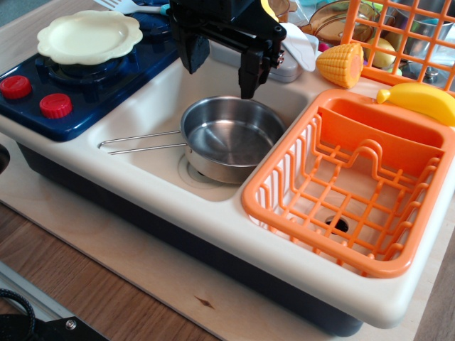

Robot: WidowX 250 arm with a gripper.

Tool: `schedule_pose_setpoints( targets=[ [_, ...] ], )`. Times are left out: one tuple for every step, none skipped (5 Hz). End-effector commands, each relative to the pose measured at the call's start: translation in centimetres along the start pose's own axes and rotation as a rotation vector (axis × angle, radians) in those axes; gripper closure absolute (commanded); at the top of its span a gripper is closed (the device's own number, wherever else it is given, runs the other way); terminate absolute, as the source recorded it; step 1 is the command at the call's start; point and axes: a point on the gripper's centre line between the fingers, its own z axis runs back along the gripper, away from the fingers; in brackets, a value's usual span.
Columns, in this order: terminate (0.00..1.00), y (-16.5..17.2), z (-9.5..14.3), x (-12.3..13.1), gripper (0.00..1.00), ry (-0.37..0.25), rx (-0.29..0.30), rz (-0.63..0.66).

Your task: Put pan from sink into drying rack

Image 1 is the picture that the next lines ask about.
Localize yellow-green toy fruit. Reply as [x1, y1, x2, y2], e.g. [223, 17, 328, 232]
[365, 38, 396, 69]

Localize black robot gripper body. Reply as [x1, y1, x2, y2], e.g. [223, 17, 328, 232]
[167, 1, 287, 67]

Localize amber glass bowl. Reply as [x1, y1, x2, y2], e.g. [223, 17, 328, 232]
[299, 0, 381, 47]

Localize red stove knob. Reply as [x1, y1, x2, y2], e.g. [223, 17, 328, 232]
[1, 75, 32, 99]
[39, 93, 73, 119]

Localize cream scalloped plastic plate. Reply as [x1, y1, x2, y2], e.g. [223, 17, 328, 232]
[37, 10, 143, 65]

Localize cream toy kitchen sink unit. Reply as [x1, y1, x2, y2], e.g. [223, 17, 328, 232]
[1, 56, 454, 337]

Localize red stove knob left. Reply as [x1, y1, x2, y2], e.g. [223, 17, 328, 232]
[1, 75, 32, 99]

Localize orange plastic drying rack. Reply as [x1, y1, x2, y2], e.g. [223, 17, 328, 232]
[242, 90, 454, 278]

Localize small stainless steel pan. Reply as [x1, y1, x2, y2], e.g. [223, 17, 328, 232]
[97, 96, 286, 184]

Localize blue toy stove top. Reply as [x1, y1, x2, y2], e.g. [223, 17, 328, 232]
[1, 13, 177, 141]

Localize black metal bracket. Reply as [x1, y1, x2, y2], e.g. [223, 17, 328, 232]
[31, 317, 108, 341]

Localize red stove knob right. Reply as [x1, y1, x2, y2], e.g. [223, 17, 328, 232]
[39, 93, 73, 119]

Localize yellow toy banana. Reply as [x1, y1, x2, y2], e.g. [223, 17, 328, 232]
[376, 83, 454, 127]

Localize yellow toy corn cob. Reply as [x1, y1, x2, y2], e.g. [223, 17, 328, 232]
[316, 43, 364, 89]

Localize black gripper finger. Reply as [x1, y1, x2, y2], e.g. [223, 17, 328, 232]
[179, 33, 210, 74]
[238, 50, 270, 99]

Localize orange plastic grid basket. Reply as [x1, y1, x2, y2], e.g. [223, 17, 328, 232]
[341, 1, 454, 94]

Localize grey toy faucet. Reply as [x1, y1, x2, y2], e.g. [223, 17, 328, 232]
[210, 23, 319, 83]

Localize black cable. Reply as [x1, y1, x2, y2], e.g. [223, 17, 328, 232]
[0, 288, 36, 341]

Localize white plastic spatula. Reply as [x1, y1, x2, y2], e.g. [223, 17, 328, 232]
[94, 0, 170, 16]

